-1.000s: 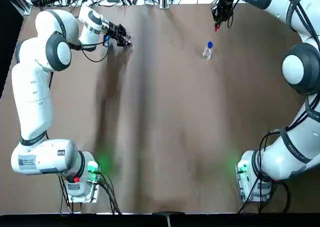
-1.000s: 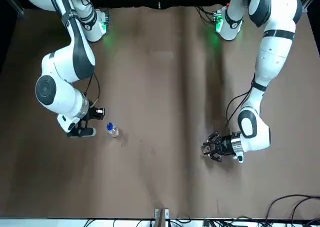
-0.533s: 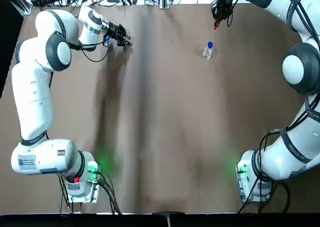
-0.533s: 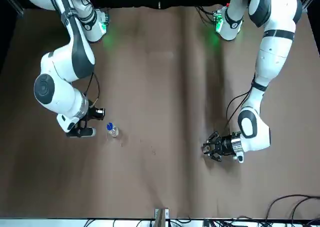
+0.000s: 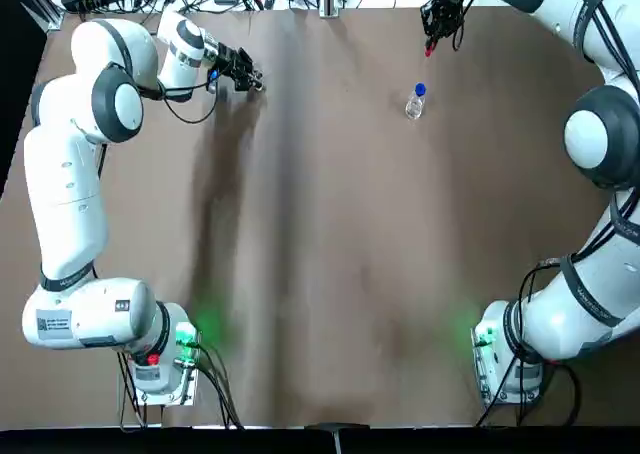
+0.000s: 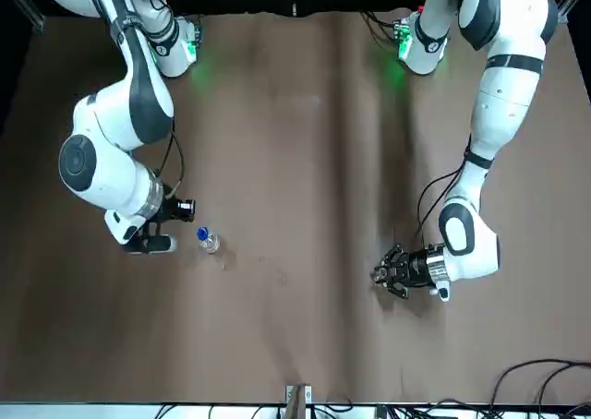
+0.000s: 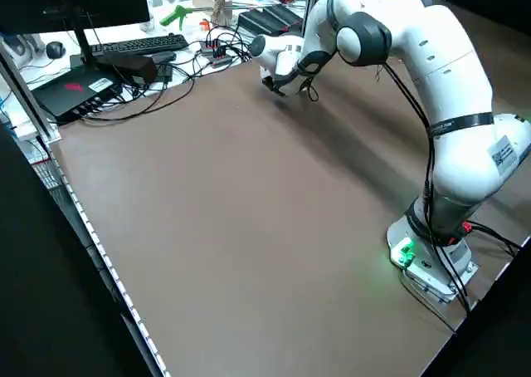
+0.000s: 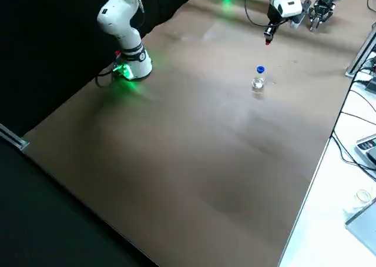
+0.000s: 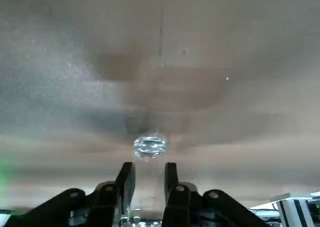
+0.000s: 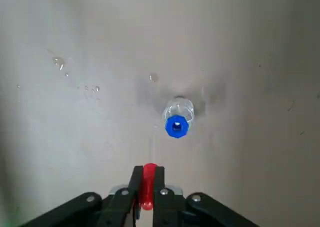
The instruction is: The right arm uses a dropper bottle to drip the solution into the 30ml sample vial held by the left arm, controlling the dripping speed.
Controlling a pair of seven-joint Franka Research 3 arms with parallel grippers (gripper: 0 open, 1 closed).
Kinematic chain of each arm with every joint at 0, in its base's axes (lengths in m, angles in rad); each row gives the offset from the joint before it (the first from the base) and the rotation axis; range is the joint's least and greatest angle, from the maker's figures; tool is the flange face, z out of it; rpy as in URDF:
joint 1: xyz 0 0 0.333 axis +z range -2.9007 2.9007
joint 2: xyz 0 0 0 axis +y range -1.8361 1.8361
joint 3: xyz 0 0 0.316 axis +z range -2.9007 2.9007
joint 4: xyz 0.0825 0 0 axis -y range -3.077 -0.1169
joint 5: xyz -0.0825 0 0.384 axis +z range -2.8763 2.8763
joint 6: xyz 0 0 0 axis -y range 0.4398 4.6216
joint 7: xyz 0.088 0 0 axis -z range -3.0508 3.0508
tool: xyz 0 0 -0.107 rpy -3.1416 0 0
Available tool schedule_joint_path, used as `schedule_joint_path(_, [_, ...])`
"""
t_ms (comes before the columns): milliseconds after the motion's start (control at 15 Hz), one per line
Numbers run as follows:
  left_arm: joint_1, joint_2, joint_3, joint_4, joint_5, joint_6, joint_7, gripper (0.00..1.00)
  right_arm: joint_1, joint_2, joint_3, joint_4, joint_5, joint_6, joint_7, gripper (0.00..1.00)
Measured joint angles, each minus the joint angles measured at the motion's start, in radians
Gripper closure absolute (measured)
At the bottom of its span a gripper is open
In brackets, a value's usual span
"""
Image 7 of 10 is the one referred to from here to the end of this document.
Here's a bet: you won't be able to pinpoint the aluminium corner post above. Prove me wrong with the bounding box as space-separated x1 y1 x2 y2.
0 40 62 142

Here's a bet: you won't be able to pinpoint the black ribbed case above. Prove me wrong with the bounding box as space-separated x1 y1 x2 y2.
238 9 275 37
265 5 304 32

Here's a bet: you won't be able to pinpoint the dark computer mouse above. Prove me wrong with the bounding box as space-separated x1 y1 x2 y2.
45 40 67 60

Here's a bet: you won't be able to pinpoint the grey hub red plugs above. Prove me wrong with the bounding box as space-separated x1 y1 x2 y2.
200 38 234 69

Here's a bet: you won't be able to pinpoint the black keyboard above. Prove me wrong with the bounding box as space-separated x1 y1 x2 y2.
88 32 190 56

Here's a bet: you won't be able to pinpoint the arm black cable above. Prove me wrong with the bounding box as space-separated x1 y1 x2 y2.
375 59 474 316

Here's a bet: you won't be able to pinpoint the small black power adapter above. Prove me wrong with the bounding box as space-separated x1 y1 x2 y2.
155 51 175 83

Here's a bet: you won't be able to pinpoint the base power cable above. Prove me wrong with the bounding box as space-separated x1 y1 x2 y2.
463 221 523 258

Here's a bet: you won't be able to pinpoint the silver table edge rail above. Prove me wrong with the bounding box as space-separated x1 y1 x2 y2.
41 138 172 377

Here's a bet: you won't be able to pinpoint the aluminium camera post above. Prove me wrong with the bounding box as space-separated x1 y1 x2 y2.
304 0 323 42

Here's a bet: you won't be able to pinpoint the black box red logo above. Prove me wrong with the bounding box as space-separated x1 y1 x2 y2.
31 63 125 125

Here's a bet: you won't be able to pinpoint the tall wooden piece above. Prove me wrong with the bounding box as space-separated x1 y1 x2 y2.
210 0 234 27

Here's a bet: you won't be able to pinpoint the dark brown box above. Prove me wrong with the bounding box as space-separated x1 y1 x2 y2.
95 54 159 86

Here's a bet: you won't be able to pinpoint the green plastic nozzle tool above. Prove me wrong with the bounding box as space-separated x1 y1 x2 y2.
159 4 192 27

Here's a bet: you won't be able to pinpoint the grey curved headset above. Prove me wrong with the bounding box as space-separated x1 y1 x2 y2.
2 34 45 69

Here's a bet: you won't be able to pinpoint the black desk cable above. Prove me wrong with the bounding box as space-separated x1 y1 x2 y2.
80 56 198 124

